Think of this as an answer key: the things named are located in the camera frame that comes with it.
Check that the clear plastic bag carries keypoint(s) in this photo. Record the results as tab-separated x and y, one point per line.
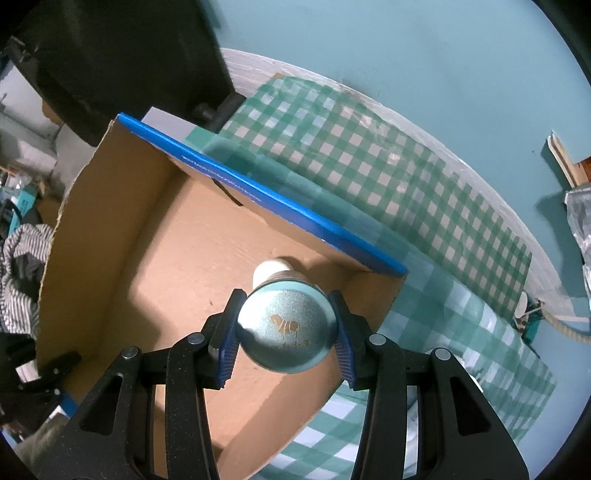
582	217

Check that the striped cloth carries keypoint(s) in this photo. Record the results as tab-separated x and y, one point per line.
23	249

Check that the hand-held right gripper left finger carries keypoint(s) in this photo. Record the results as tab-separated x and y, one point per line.
226	344

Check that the teal carton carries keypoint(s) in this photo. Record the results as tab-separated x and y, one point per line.
22	201

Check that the green checkered tablecloth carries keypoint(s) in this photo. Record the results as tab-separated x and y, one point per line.
369	161

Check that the white plastic bottle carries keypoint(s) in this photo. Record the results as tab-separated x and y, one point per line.
272	270

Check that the teal metal tin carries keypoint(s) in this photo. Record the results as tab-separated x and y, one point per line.
286	323

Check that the wooden sticks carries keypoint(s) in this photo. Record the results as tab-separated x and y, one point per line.
558	152

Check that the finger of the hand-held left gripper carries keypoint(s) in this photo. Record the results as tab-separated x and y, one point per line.
51	369

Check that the cardboard box with blue edge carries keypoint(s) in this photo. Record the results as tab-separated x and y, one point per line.
138	258

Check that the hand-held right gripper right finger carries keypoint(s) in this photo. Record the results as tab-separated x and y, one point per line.
345	355

